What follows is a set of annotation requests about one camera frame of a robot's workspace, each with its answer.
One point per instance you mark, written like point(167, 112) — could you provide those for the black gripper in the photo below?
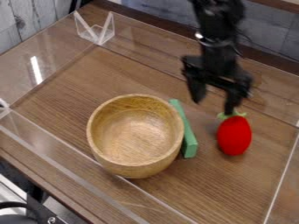
point(234, 80)

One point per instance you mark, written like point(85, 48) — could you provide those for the red felt strawberry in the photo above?
point(234, 134)

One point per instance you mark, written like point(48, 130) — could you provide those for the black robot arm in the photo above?
point(217, 67)

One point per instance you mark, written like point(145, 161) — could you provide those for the green rectangular block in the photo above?
point(190, 142)

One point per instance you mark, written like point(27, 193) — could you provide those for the wooden bowl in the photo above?
point(135, 135)

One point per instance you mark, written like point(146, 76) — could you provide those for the clear acrylic enclosure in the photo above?
point(56, 77)

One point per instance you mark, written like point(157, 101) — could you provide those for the black metal bracket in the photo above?
point(40, 212)

